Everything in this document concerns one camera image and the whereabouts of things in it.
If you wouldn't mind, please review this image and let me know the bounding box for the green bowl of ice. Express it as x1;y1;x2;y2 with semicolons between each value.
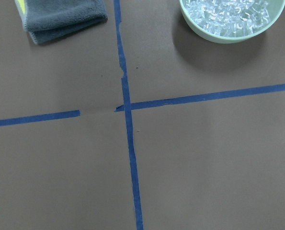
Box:
179;0;285;44

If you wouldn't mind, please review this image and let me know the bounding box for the grey folded cloth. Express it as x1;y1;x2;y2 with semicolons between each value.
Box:
15;0;107;45

